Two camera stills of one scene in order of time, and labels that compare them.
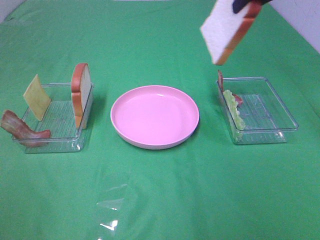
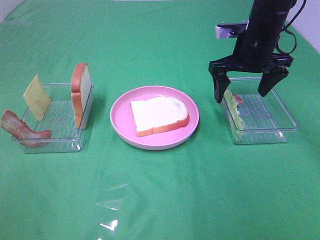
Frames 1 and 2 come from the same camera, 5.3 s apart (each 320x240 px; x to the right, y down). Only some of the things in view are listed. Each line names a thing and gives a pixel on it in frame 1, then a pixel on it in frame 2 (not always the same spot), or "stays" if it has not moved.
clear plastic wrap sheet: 113,203 stays
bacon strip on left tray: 19,130 stays
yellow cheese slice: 36,98 stays
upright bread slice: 81,88 stays
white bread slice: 223,28 to 157,114
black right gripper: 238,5 to 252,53
